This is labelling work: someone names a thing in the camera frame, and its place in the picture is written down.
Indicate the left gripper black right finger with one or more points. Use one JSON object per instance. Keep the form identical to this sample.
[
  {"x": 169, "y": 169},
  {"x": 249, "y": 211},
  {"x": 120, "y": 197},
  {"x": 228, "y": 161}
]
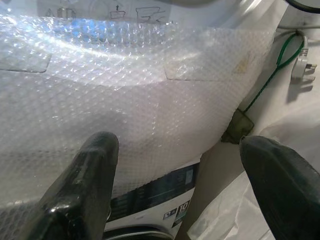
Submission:
[{"x": 282, "y": 190}]

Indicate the white front-load dryer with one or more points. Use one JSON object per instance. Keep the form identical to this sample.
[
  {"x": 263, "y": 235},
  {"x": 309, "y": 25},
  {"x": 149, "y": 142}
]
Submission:
[{"x": 225, "y": 12}]

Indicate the clear bubble wrap sheet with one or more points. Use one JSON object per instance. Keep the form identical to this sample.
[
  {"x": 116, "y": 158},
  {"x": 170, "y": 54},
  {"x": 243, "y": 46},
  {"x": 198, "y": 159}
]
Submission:
[{"x": 125, "y": 87}]

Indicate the white power plug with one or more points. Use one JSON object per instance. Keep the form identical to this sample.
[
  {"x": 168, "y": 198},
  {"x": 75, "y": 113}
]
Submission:
[{"x": 301, "y": 67}]

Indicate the white plastic sheet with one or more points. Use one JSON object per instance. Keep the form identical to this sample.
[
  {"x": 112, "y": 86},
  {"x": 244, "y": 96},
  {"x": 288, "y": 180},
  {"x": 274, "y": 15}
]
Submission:
[{"x": 225, "y": 215}]

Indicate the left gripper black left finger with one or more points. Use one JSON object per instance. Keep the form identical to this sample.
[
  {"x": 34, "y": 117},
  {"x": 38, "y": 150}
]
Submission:
[{"x": 80, "y": 195}]

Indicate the dryer instruction label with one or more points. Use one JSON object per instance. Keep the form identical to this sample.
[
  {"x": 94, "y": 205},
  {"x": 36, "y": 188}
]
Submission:
[{"x": 100, "y": 10}]

